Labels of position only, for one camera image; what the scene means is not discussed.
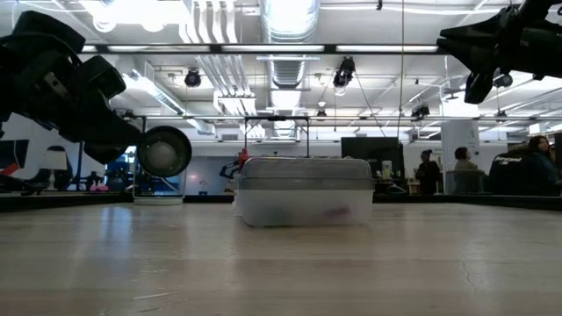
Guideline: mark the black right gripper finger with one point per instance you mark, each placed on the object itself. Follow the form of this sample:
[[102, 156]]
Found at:
[[478, 88], [474, 44]]

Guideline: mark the black table frame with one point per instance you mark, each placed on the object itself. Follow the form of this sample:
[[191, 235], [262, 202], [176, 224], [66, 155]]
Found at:
[[66, 199]]

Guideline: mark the black monitor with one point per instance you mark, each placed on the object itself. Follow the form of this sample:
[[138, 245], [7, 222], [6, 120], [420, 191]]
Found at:
[[373, 151]]

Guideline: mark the clear plastic supply box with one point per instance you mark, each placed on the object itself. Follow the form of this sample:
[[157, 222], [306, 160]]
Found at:
[[303, 208]]

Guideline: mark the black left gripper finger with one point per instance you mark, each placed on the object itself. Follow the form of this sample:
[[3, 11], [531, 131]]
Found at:
[[110, 129], [105, 153]]

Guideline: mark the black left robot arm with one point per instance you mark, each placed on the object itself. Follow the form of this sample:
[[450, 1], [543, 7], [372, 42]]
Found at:
[[39, 30]]

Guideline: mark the grey chair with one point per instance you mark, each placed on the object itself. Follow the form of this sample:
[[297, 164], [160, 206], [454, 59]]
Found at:
[[464, 182]]

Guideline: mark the grey translucent box lid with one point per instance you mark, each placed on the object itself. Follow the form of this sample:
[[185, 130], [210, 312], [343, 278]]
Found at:
[[307, 173]]

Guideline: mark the black chair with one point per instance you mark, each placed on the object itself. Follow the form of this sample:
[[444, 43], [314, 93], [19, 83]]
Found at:
[[509, 173]]

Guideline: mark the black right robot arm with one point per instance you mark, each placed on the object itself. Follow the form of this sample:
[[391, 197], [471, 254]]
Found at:
[[540, 5]]

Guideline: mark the black panel with red stripe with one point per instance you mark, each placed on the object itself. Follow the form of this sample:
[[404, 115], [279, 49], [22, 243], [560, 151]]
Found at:
[[12, 155]]

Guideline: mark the person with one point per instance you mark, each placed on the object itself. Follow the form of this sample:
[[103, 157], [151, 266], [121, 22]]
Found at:
[[544, 164], [464, 160], [428, 173]]

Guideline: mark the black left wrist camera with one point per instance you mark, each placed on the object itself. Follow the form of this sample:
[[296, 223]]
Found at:
[[105, 76]]

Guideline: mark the black background robot arm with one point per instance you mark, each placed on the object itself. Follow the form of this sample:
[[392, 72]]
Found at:
[[229, 170]]

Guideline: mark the overhead light bar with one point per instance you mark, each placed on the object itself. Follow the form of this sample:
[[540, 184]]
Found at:
[[272, 48]]

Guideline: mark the black ceiling camera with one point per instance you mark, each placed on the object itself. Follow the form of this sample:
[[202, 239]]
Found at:
[[343, 72]]

